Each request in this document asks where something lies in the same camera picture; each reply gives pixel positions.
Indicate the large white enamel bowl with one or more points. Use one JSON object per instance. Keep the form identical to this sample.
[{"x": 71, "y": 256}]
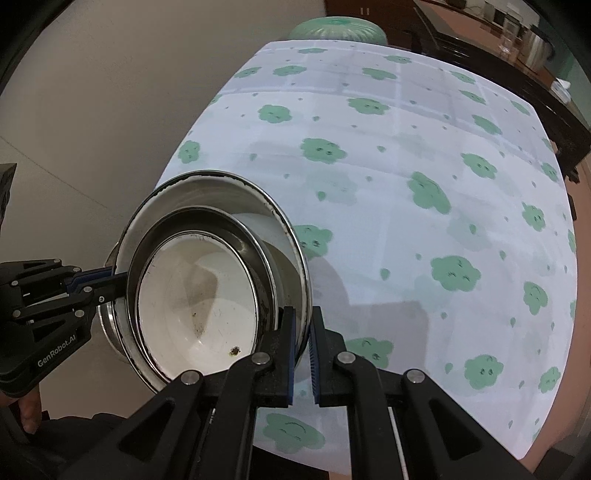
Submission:
[{"x": 248, "y": 203}]

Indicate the small steel bowl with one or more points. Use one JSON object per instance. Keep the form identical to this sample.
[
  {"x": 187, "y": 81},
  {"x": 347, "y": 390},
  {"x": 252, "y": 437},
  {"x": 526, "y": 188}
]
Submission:
[{"x": 212, "y": 221}]

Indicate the person left hand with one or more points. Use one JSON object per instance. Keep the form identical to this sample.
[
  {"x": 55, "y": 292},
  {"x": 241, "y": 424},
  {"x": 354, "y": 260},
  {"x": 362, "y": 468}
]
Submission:
[{"x": 30, "y": 408}]

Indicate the cloud pattern tablecloth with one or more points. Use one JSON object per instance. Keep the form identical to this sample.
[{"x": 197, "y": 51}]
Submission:
[{"x": 431, "y": 209}]

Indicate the dark wooden table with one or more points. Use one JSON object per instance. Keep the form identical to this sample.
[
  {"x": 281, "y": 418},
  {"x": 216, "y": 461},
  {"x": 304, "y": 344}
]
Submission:
[{"x": 564, "y": 124}]

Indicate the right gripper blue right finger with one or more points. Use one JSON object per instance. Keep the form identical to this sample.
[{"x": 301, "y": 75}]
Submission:
[{"x": 343, "y": 379}]

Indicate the small white enamel bowl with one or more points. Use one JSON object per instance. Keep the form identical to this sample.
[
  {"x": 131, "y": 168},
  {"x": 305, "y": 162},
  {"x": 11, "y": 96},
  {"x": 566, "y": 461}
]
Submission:
[{"x": 196, "y": 306}]

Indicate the tall drinking glass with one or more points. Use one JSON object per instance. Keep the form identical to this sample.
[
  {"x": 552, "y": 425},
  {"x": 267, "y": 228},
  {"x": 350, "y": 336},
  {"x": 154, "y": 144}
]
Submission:
[{"x": 510, "y": 31}]

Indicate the white tissue box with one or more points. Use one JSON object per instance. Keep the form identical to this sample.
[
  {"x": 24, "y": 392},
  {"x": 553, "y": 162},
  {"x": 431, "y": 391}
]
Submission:
[{"x": 560, "y": 88}]

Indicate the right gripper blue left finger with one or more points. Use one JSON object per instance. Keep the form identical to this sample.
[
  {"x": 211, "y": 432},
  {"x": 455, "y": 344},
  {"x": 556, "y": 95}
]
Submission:
[{"x": 216, "y": 439}]

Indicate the dark wooden sideboard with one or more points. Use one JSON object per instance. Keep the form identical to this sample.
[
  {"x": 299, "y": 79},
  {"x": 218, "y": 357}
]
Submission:
[{"x": 397, "y": 18}]

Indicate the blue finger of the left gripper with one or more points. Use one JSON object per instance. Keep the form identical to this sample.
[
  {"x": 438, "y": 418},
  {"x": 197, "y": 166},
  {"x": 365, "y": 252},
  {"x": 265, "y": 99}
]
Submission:
[
  {"x": 96, "y": 298},
  {"x": 101, "y": 280}
]

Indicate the steel thermos jug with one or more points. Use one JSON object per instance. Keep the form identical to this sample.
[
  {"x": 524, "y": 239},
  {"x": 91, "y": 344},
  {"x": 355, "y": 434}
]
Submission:
[{"x": 537, "y": 49}]

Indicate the green plastic stool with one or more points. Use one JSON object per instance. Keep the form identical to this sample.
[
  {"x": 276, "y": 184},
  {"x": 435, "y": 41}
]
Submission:
[{"x": 339, "y": 28}]

